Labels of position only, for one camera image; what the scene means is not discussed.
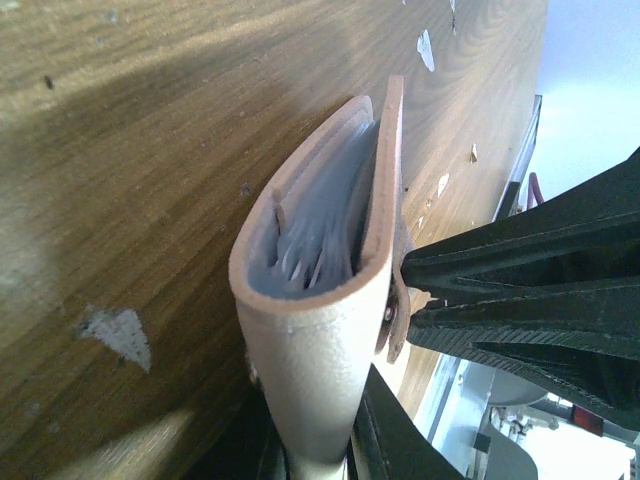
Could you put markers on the beige card holder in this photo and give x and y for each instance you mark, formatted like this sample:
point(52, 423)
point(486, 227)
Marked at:
point(311, 271)

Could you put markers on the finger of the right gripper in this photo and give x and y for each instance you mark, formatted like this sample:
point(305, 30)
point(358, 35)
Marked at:
point(581, 344)
point(588, 233)

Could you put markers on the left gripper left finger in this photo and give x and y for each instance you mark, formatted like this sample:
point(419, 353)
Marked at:
point(272, 461)

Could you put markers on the aluminium front rail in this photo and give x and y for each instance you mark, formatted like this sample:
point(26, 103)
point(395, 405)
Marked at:
point(508, 204)

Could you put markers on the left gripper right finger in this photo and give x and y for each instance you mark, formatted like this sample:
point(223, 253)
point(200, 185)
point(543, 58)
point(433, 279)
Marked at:
point(385, 443)

